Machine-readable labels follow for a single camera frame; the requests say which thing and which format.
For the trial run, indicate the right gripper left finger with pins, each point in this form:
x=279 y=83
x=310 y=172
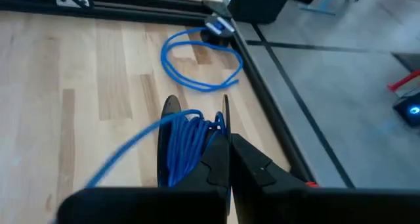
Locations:
x=147 y=204

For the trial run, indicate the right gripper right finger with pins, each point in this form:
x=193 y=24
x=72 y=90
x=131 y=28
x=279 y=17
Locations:
x=295 y=204

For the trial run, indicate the black device with blue light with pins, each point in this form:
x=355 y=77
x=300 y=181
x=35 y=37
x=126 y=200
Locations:
x=408 y=110

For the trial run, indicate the red bar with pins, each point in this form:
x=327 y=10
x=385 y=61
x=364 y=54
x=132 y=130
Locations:
x=405 y=81

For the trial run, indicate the black blue white adapter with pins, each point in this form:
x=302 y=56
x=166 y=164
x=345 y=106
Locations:
x=218 y=25

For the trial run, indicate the black crate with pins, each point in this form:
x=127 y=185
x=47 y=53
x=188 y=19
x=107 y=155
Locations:
x=259 y=5

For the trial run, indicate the black aluminium frame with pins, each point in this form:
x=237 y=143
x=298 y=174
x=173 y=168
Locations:
x=131 y=8

